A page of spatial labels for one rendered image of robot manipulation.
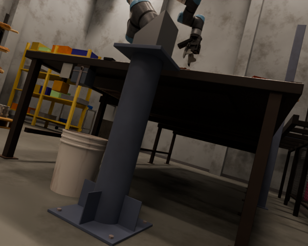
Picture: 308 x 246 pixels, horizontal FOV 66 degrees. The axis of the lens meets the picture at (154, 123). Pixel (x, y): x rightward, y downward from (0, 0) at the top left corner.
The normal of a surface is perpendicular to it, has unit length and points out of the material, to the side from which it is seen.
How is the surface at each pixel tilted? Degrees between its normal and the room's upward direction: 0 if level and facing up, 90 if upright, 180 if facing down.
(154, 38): 90
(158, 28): 90
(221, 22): 90
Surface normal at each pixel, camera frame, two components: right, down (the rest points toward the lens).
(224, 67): -0.41, -0.18
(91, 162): 0.66, 0.18
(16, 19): 0.87, 0.20
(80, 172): 0.40, 0.09
